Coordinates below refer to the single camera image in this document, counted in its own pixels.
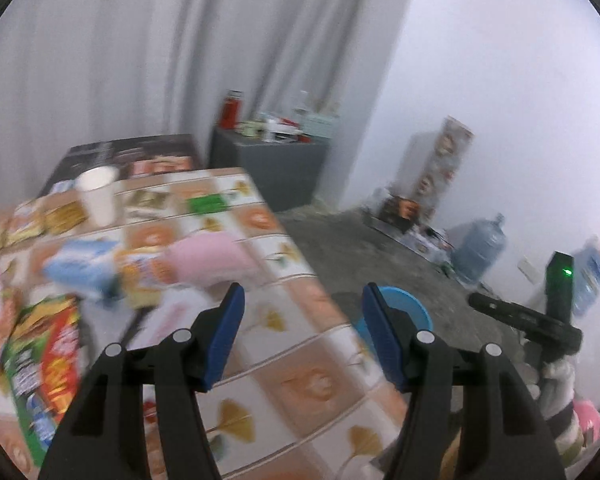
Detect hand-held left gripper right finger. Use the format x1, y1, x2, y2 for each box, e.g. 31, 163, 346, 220
362, 282, 566, 480

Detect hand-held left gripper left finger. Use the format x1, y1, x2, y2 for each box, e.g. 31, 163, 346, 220
37, 282, 246, 480

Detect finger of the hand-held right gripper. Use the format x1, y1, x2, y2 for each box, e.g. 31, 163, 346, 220
468, 293, 518, 324

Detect blue plastic basket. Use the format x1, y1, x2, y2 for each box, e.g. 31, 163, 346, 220
355, 286, 433, 356

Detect orange snack packet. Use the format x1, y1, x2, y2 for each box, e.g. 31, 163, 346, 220
115, 247, 173, 308

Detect blue white packet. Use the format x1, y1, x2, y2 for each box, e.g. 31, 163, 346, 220
42, 237, 126, 303

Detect blue water jug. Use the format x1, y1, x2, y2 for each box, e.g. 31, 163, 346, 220
570, 230, 600, 318
452, 214, 508, 286

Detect pink tissue pack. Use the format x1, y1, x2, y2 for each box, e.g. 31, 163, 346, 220
162, 234, 256, 291

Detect papers on floor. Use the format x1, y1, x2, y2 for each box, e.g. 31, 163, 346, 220
365, 210, 456, 266

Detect dark box with orange print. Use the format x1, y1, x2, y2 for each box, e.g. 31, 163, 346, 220
375, 195, 423, 233

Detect small green packet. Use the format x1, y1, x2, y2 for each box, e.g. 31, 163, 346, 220
186, 194, 229, 215

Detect tall printed panel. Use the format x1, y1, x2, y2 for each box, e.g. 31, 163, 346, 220
415, 116, 475, 221

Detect white box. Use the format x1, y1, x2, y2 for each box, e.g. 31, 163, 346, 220
405, 132, 443, 211

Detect grey cabinet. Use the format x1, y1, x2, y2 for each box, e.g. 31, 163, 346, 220
210, 127, 331, 213

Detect red green snack bag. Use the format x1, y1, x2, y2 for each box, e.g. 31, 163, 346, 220
0, 295, 83, 456

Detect white paper cup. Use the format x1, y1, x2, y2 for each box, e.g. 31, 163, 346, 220
75, 166, 121, 228

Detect dark printed board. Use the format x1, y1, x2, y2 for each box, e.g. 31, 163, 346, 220
37, 134, 203, 196

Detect red white packet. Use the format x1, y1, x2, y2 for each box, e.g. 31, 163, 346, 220
270, 116, 306, 143

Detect mint green box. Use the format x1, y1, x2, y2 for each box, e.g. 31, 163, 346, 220
305, 110, 341, 140

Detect red thermos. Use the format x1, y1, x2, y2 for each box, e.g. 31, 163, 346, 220
219, 90, 245, 131

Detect grey curtain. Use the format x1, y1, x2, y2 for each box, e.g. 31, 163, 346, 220
0, 0, 423, 213

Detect white wall socket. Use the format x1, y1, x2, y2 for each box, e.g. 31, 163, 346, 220
517, 257, 543, 281

